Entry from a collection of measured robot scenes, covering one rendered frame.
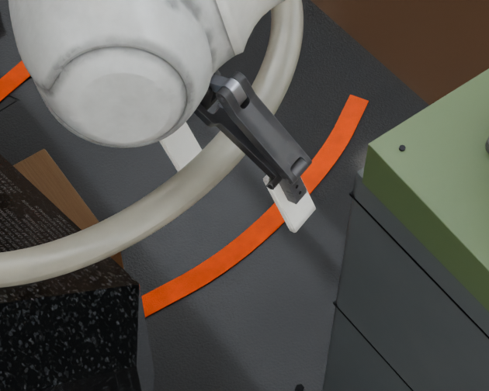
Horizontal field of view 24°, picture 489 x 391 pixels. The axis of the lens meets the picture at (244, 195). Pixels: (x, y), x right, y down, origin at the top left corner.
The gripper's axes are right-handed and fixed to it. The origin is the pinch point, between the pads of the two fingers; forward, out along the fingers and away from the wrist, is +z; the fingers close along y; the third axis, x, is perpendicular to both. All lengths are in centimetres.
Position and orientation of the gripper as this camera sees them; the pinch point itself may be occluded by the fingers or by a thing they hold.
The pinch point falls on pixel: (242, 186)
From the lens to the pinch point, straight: 99.8
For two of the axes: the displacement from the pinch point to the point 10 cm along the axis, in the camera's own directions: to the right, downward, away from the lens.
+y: -7.0, -3.2, 6.4
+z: 3.5, 6.2, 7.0
